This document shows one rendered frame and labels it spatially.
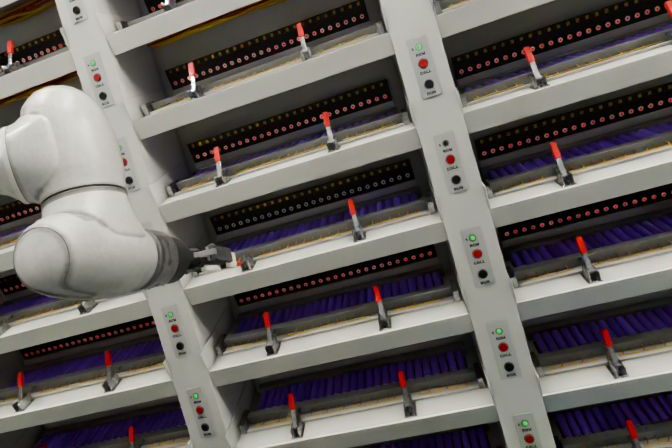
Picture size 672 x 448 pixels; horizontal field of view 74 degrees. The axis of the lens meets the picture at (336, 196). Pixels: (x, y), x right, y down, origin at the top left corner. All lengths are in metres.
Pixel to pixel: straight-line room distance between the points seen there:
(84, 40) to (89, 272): 0.74
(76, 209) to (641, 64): 0.97
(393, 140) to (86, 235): 0.60
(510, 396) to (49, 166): 0.92
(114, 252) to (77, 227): 0.05
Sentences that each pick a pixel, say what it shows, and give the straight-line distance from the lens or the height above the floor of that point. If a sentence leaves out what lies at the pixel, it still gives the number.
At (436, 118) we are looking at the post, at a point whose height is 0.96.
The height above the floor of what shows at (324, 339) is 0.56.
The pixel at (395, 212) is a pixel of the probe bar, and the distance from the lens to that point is 1.01.
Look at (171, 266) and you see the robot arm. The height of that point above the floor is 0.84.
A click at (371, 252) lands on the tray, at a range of 0.97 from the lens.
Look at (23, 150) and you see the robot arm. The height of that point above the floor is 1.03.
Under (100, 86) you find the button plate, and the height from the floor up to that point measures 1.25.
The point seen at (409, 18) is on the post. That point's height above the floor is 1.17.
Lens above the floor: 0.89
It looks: 2 degrees down
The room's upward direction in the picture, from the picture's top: 16 degrees counter-clockwise
